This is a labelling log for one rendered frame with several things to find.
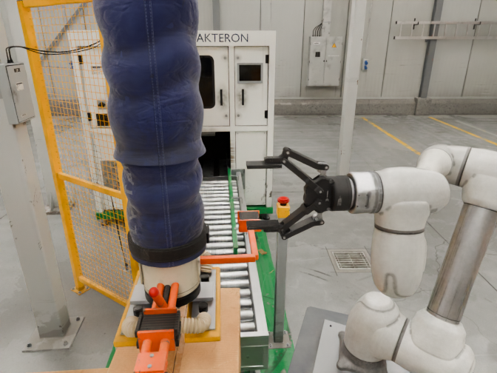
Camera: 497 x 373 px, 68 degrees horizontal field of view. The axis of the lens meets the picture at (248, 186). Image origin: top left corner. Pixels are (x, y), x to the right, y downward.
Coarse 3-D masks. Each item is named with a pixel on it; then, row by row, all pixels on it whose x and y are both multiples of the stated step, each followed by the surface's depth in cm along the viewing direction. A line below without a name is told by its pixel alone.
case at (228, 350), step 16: (224, 288) 149; (224, 304) 140; (224, 320) 132; (224, 336) 125; (128, 352) 118; (176, 352) 118; (192, 352) 118; (208, 352) 118; (224, 352) 118; (112, 368) 113; (128, 368) 113; (176, 368) 113; (192, 368) 113; (208, 368) 113; (224, 368) 113
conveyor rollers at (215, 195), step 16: (208, 192) 349; (224, 192) 350; (208, 208) 316; (224, 208) 317; (208, 224) 291; (224, 224) 292; (224, 240) 267; (240, 240) 268; (224, 272) 227; (240, 272) 227; (240, 288) 219; (240, 304) 201
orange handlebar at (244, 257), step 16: (208, 256) 116; (224, 256) 116; (240, 256) 116; (256, 256) 117; (160, 288) 102; (176, 288) 102; (144, 352) 81; (160, 352) 80; (144, 368) 76; (160, 368) 76
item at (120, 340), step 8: (136, 280) 124; (128, 304) 113; (136, 304) 113; (144, 304) 113; (128, 312) 109; (136, 312) 107; (120, 328) 104; (120, 336) 101; (120, 344) 100; (128, 344) 100
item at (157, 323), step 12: (144, 312) 91; (156, 312) 91; (168, 312) 91; (144, 324) 88; (156, 324) 88; (168, 324) 88; (180, 324) 91; (144, 336) 84; (156, 336) 84; (168, 336) 84; (156, 348) 85
